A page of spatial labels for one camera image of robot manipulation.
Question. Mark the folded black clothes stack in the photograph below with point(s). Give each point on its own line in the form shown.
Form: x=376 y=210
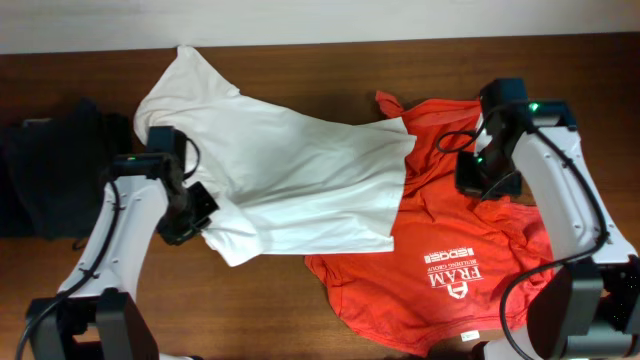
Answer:
x=53 y=171

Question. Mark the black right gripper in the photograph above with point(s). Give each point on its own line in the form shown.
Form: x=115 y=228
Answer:
x=484 y=180

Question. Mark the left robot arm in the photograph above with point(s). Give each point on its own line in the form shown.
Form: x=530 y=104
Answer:
x=94 y=313

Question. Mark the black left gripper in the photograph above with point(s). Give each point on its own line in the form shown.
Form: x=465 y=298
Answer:
x=201 y=206

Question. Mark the white t-shirt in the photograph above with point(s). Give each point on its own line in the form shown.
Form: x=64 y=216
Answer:
x=285 y=183

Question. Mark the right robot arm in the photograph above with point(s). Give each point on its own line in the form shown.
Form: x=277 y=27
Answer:
x=584 y=304

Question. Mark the red printed t-shirt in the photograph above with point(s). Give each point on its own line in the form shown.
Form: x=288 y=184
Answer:
x=454 y=257

